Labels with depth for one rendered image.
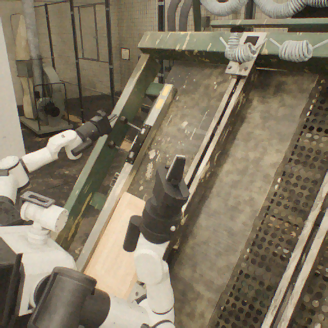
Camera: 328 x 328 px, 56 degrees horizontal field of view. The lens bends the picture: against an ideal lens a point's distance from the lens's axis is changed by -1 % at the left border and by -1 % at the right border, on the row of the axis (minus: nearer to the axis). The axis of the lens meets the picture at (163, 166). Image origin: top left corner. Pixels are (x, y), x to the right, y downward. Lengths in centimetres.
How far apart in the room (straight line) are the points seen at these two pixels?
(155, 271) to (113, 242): 65
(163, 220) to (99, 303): 26
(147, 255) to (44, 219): 31
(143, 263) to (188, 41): 107
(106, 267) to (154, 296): 57
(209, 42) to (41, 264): 109
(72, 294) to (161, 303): 25
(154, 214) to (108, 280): 74
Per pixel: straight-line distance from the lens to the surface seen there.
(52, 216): 88
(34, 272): 84
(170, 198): 63
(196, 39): 151
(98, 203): 160
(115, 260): 138
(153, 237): 72
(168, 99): 149
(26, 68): 688
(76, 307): 77
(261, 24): 116
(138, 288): 122
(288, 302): 100
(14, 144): 503
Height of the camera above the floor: 188
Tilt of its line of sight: 24 degrees down
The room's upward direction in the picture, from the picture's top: straight up
